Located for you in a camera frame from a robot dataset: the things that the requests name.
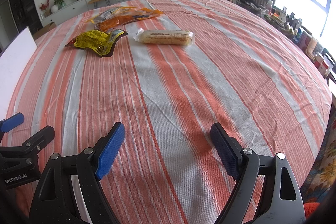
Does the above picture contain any white board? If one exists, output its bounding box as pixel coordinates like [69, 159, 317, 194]
[0, 26, 38, 119]

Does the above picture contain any row of bottles and boxes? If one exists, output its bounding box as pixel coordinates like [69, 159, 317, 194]
[262, 0, 336, 85]

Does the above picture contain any yellow and black snack packet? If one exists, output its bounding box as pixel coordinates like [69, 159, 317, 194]
[65, 29, 129, 58]

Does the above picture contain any long white roll snack packet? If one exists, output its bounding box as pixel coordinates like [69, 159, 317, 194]
[133, 28, 196, 46]

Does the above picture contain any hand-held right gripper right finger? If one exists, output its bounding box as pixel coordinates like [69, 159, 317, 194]
[210, 123, 306, 224]

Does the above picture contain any orange blue-label snack packet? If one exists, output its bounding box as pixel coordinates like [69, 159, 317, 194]
[123, 7, 164, 22]

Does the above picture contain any clear yellow-edged snack packet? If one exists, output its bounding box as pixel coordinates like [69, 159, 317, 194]
[88, 6, 137, 24]

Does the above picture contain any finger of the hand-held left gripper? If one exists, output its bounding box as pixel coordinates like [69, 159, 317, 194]
[0, 126, 55, 165]
[0, 112, 25, 146]

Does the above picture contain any striped orange and white tablecloth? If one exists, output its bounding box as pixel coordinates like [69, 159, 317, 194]
[5, 0, 332, 224]

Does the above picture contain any cardboard box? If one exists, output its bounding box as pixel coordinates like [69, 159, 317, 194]
[33, 21, 57, 39]

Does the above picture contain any dark glass cabinet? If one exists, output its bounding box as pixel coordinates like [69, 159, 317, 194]
[8, 0, 40, 33]

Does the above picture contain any red flower arrangement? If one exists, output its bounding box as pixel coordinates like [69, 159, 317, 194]
[39, 0, 50, 16]

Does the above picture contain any floral rug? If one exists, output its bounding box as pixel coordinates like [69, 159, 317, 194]
[299, 119, 336, 203]

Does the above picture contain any orange fuzzy cloth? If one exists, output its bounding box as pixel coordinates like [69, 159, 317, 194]
[303, 202, 322, 224]

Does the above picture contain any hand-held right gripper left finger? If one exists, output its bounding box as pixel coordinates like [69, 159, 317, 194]
[28, 122, 126, 224]

